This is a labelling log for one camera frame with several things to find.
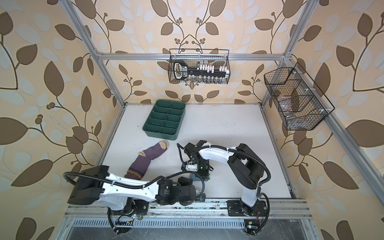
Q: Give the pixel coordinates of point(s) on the black socket set holder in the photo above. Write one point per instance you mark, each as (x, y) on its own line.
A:
(184, 71)

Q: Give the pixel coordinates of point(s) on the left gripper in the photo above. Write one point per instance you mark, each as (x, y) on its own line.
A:
(186, 181)

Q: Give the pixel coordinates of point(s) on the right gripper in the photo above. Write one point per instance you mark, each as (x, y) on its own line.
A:
(203, 175)

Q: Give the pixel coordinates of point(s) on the green divided plastic tray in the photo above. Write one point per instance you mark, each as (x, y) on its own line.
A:
(165, 120)

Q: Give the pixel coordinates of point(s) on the purple sock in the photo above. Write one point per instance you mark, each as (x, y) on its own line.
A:
(139, 167)

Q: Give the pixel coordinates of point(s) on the right wire basket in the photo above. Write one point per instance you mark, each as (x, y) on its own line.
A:
(300, 102)

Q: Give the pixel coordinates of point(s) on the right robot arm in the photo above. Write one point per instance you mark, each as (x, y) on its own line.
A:
(250, 171)

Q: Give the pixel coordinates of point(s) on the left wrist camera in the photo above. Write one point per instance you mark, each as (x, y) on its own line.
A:
(201, 198)

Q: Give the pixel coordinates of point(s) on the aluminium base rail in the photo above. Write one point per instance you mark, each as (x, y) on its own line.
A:
(214, 213)

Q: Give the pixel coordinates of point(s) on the blue orange striped sock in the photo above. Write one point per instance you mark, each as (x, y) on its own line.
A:
(195, 177)

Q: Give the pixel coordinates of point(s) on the back wire basket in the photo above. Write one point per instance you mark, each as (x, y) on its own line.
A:
(217, 57)

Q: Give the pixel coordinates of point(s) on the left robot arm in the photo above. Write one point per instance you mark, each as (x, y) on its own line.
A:
(128, 197)

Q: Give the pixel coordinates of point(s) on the wire basket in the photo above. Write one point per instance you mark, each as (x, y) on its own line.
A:
(217, 57)
(300, 102)

